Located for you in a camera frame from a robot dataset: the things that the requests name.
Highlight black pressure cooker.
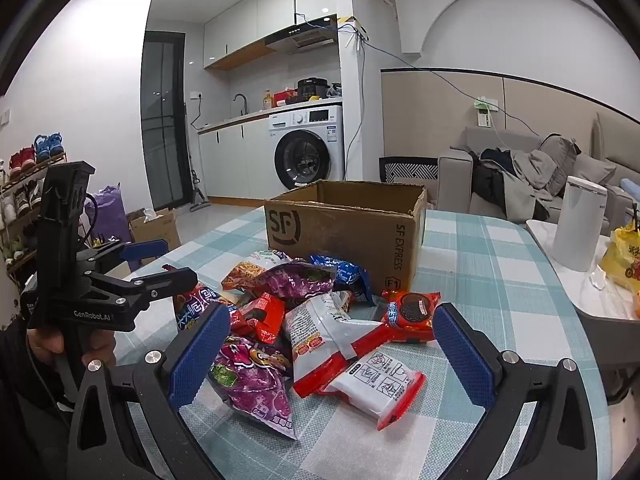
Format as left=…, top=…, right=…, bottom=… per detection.
left=296, top=77, right=329, bottom=103

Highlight black and white patterned basket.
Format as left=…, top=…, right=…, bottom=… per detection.
left=379, top=156, right=441, bottom=185

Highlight red sandwich cookie packet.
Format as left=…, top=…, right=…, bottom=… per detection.
left=381, top=290, right=442, bottom=344

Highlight white cylindrical appliance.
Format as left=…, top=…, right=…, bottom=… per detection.
left=551, top=176, right=609, bottom=273

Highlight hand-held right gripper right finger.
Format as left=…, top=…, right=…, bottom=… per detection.
left=431, top=301, right=598, bottom=480

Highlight red and blue snack packet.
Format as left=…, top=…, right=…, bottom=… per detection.
left=175, top=285, right=237, bottom=334

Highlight white upper kitchen cabinets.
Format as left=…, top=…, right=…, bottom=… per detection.
left=202, top=0, right=338, bottom=72

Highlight grey sofa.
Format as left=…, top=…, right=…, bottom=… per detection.
left=437, top=110, right=640, bottom=227

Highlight dark glass door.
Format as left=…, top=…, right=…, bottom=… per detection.
left=141, top=31, right=187, bottom=212

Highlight small cardboard box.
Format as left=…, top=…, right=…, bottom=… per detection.
left=128, top=208, right=182, bottom=254

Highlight green and white wall device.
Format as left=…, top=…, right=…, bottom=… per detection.
left=472, top=95, right=501, bottom=129

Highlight brown cardboard box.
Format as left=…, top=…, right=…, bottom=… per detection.
left=263, top=179, right=428, bottom=292

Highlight white kitchen cabinets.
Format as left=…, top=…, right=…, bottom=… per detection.
left=202, top=0, right=338, bottom=72
left=197, top=121, right=277, bottom=202

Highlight small red snack packet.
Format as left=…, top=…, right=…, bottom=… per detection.
left=234, top=294, right=287, bottom=344

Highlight grey pillow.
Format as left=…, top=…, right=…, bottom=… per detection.
left=570, top=152, right=617, bottom=187
left=537, top=133, right=582, bottom=196

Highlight person's left hand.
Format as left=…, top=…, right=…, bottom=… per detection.
left=25, top=325, right=117, bottom=367

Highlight white washing machine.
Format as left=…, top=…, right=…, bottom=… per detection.
left=269, top=105, right=346, bottom=192

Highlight white marble side table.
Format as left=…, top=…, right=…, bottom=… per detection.
left=525, top=220, right=640, bottom=323

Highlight blue shoes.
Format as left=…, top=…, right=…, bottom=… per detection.
left=33, top=132, right=66, bottom=159

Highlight range hood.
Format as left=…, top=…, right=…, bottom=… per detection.
left=265, top=25, right=337, bottom=56

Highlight wooden shoe rack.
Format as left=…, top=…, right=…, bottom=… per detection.
left=0, top=152, right=69, bottom=282

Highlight white router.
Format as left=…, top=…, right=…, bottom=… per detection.
left=339, top=17, right=372, bottom=42

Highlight white lower kitchen cabinets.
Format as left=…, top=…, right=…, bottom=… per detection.
left=197, top=121, right=277, bottom=202

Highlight yellow plastic bag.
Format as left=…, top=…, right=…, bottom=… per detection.
left=599, top=219, right=640, bottom=307

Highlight white and red snack bag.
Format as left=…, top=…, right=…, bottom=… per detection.
left=283, top=292, right=397, bottom=399

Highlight white packet with red edges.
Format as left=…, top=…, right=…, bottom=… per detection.
left=324, top=349, right=427, bottom=432

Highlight fries print snack bag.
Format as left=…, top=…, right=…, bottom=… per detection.
left=221, top=250, right=293, bottom=292

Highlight purple plastic bag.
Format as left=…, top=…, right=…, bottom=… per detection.
left=85, top=186, right=134, bottom=247

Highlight grey jacket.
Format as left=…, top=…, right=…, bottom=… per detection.
left=500, top=149, right=565, bottom=222

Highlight floor mop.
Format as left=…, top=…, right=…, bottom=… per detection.
left=184, top=102, right=212, bottom=212

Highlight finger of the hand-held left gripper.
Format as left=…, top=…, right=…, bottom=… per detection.
left=75, top=239, right=169, bottom=273
left=116, top=266, right=199, bottom=312

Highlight dark jacket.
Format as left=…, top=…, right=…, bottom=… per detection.
left=470, top=147, right=523, bottom=220

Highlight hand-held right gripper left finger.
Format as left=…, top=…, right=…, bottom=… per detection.
left=67, top=301, right=233, bottom=480

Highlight person's left forearm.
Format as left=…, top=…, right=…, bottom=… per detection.
left=0, top=305, right=76, bottom=480

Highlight purple snack bag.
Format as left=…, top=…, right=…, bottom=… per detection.
left=259, top=259, right=339, bottom=314
left=207, top=335, right=299, bottom=442

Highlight red shoes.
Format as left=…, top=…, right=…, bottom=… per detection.
left=7, top=146, right=37, bottom=172

